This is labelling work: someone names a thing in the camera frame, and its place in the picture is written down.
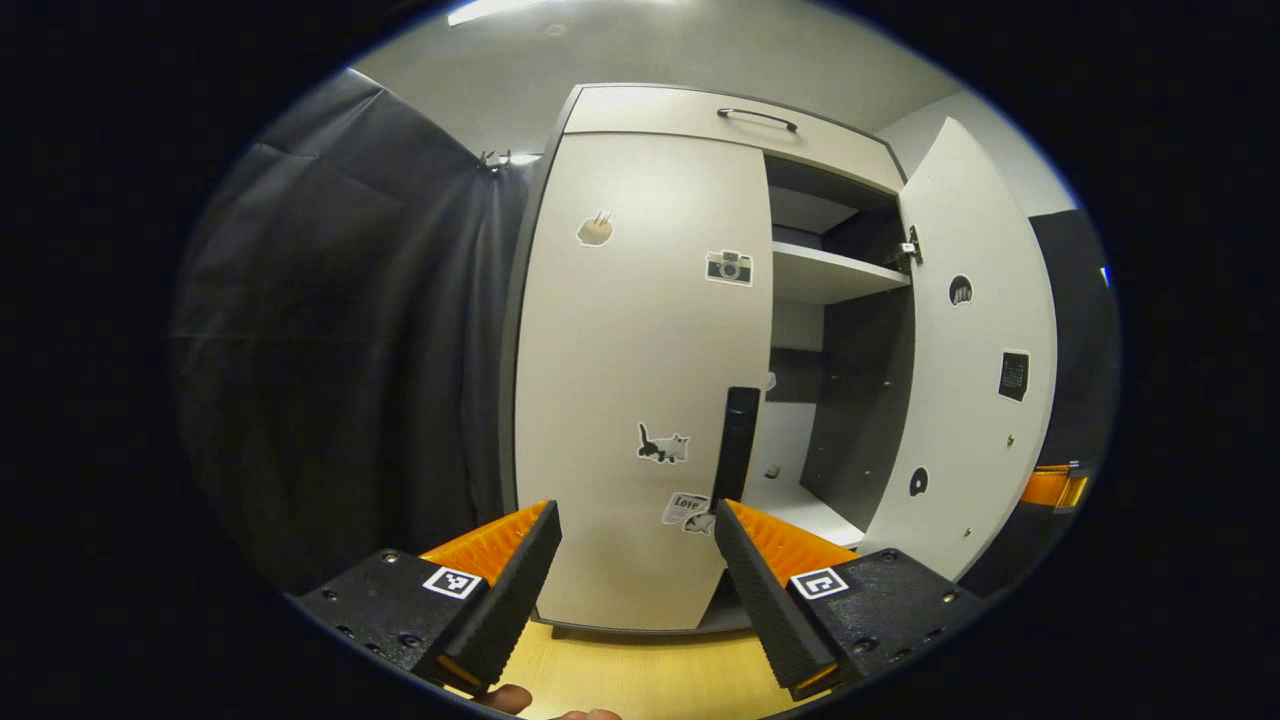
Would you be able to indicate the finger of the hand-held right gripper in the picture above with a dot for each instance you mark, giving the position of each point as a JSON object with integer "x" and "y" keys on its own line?
{"x": 1045, "y": 487}

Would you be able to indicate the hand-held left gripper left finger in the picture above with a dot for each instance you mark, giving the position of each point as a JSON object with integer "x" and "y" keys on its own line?
{"x": 505, "y": 610}

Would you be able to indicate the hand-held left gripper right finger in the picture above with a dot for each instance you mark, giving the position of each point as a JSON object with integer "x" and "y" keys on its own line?
{"x": 765, "y": 610}

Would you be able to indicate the white cabinet door headphone sticker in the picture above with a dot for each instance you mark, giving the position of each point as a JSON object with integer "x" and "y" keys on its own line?
{"x": 960, "y": 400}

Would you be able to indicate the grey double-door shoe cabinet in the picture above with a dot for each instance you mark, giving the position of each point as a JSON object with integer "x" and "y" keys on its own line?
{"x": 860, "y": 400}

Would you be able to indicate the white cabinet door camera sticker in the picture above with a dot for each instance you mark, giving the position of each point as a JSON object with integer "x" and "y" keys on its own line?
{"x": 620, "y": 380}

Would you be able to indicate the white cabinet shelf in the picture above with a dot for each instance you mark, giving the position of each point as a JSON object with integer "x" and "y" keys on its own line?
{"x": 800, "y": 510}
{"x": 820, "y": 275}

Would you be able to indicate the metal door hinge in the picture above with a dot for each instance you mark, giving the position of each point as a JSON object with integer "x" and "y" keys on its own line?
{"x": 910, "y": 250}

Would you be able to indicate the white cabinet drawer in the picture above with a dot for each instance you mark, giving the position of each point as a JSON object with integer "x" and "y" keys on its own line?
{"x": 680, "y": 112}

